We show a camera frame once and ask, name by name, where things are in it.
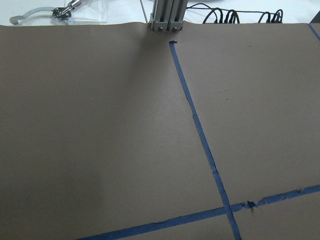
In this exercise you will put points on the green handled reacher tool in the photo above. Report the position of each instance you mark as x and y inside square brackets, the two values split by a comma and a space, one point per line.
[61, 13]

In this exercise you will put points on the aluminium frame post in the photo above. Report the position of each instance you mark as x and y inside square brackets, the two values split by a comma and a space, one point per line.
[168, 15]

